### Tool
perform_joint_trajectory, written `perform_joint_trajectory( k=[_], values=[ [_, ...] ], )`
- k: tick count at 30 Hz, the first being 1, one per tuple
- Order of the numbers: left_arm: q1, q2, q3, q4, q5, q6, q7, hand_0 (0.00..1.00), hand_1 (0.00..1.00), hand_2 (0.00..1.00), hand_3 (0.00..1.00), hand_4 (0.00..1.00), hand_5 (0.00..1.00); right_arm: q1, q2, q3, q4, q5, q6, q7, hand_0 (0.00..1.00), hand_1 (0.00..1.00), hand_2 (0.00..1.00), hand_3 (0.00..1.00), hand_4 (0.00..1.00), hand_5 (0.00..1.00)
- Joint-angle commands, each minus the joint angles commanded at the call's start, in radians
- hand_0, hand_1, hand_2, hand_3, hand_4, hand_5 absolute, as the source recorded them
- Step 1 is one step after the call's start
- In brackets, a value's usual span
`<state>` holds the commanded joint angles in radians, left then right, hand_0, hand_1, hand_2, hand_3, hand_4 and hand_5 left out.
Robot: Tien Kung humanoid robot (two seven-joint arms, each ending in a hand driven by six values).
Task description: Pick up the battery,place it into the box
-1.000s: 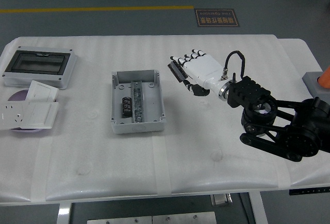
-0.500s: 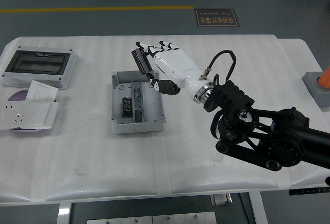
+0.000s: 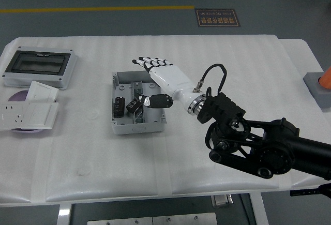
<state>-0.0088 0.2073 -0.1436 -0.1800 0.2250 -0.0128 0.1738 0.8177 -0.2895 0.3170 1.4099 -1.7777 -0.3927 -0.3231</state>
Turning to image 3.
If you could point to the white tape strip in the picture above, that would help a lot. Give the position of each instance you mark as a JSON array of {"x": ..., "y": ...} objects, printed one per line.
[
  {"x": 162, "y": 168},
  {"x": 41, "y": 170},
  {"x": 284, "y": 182}
]

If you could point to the metal bracket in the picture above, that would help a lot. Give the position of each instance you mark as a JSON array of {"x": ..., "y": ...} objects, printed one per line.
[{"x": 222, "y": 200}]

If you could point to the open grey junction box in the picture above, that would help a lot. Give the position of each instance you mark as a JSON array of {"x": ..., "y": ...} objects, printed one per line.
[{"x": 152, "y": 119}]

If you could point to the metal mounting rail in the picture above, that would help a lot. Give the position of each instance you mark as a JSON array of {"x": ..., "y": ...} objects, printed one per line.
[{"x": 138, "y": 117}]

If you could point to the white table leg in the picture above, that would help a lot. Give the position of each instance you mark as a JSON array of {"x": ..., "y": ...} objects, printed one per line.
[
  {"x": 64, "y": 214},
  {"x": 259, "y": 209}
]

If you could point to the purple round plate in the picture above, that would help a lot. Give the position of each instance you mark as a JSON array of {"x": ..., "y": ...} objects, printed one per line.
[{"x": 18, "y": 97}]

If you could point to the small white switch panel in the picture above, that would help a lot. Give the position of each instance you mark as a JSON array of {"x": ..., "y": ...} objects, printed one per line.
[{"x": 41, "y": 91}]

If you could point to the black cylindrical battery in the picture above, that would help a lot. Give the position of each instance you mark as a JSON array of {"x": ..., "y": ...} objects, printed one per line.
[{"x": 132, "y": 105}]

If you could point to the large white switch panel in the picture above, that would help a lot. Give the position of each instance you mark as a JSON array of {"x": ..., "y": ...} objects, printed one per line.
[{"x": 38, "y": 113}]

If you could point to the grey metal plate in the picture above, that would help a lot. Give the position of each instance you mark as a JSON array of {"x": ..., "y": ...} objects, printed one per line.
[
  {"x": 184, "y": 219},
  {"x": 119, "y": 221}
]

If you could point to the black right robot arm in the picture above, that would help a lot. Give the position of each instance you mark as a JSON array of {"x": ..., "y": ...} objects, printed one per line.
[{"x": 274, "y": 155}]

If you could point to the brown-black cylindrical battery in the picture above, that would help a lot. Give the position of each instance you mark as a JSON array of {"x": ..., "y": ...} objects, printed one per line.
[{"x": 119, "y": 106}]

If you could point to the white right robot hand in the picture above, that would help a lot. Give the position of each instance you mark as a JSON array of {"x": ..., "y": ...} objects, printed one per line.
[{"x": 170, "y": 77}]

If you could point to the white socket panel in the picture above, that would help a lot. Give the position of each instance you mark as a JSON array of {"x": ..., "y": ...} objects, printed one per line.
[{"x": 10, "y": 116}]

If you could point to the black table control panel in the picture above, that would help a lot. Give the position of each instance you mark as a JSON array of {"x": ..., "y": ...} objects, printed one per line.
[{"x": 305, "y": 192}]

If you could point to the grey block base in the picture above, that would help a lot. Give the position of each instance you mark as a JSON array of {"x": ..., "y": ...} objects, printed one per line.
[{"x": 314, "y": 88}]

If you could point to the dark floor sign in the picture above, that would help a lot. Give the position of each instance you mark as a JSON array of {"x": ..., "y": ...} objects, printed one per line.
[{"x": 217, "y": 18}]

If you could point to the grey box with dark window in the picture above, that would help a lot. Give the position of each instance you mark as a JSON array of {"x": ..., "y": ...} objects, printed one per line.
[{"x": 36, "y": 64}]

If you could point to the white foam mat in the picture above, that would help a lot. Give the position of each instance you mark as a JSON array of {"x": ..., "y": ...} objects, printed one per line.
[{"x": 103, "y": 163}]

